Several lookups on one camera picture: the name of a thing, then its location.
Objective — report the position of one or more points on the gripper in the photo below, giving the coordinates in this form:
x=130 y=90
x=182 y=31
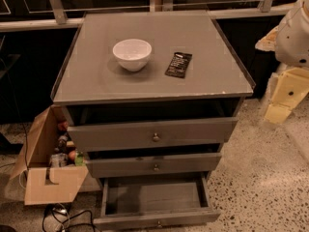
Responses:
x=294 y=41

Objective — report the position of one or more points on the grey bottom drawer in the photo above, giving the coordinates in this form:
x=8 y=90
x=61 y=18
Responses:
x=155 y=201

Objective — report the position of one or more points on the grey drawer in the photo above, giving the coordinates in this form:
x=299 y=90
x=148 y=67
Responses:
x=122 y=136
x=104 y=168
x=155 y=201

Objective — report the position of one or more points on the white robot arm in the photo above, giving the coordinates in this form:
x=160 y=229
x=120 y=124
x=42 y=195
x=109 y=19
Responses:
x=289 y=40

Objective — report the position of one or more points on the grey drawer cabinet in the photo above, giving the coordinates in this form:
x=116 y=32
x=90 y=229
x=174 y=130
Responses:
x=93 y=89

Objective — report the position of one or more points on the grey top drawer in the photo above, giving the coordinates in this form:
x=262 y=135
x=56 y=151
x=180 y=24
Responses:
x=122 y=136

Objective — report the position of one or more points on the grey middle drawer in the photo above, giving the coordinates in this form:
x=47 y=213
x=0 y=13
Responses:
x=104 y=168

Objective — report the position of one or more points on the dark snack packet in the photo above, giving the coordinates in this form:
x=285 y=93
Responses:
x=178 y=65

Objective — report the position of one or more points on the white ceramic bowl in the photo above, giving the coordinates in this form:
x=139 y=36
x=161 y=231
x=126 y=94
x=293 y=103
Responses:
x=132 y=54

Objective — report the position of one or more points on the green item in box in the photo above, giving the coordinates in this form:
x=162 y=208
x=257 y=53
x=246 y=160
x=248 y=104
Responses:
x=79 y=159

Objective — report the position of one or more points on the red round item in box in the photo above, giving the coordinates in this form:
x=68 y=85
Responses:
x=72 y=155

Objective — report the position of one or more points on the dark bottle in box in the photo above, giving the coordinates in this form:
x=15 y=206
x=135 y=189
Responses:
x=62 y=143

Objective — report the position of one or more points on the silver can in box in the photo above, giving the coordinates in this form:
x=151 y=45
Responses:
x=58 y=160

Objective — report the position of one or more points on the metal railing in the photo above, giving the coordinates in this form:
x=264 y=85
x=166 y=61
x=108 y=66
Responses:
x=26 y=15

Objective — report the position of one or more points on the open cardboard box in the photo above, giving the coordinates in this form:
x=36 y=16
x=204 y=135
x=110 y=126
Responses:
x=46 y=185

